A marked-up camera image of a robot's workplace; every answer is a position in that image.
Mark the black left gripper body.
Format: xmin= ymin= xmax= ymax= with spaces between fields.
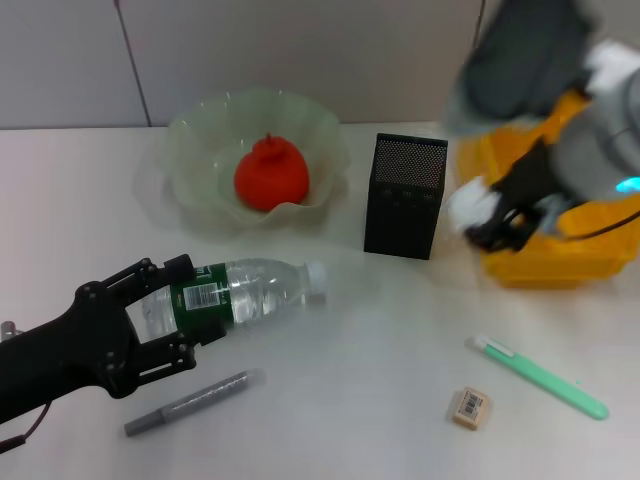
xmin=0 ymin=279 xmax=139 ymax=427

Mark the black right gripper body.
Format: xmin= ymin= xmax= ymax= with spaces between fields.
xmin=491 ymin=141 xmax=567 ymax=212

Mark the white paper ball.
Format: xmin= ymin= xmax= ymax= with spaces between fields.
xmin=444 ymin=175 xmax=506 ymax=234

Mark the clear green-label water bottle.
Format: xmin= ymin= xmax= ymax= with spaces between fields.
xmin=139 ymin=257 xmax=329 ymax=346

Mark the grey glitter pen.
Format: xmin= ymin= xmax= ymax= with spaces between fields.
xmin=123 ymin=368 xmax=265 ymax=438

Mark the orange fruit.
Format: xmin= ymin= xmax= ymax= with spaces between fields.
xmin=233 ymin=132 xmax=310 ymax=213

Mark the mint green pen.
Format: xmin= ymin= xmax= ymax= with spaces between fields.
xmin=464 ymin=334 xmax=610 ymax=422

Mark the beige barcode eraser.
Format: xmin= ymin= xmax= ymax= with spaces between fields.
xmin=446 ymin=385 xmax=491 ymax=430

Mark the black mesh pen holder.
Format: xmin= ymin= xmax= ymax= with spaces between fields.
xmin=363 ymin=132 xmax=450 ymax=261

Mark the pale green glass fruit bowl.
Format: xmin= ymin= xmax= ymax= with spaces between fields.
xmin=164 ymin=87 xmax=352 ymax=236

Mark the yellow plastic bin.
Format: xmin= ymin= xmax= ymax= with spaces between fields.
xmin=455 ymin=92 xmax=630 ymax=291

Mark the left wrist cable with plug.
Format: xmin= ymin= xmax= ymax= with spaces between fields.
xmin=0 ymin=321 xmax=52 ymax=455

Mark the wrist cable with plug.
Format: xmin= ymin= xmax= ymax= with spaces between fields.
xmin=0 ymin=321 xmax=52 ymax=455
xmin=567 ymin=208 xmax=640 ymax=240

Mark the right wrist cable with plug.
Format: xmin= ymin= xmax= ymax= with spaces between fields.
xmin=567 ymin=208 xmax=640 ymax=240

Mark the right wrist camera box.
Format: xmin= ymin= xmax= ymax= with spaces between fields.
xmin=443 ymin=0 xmax=604 ymax=134

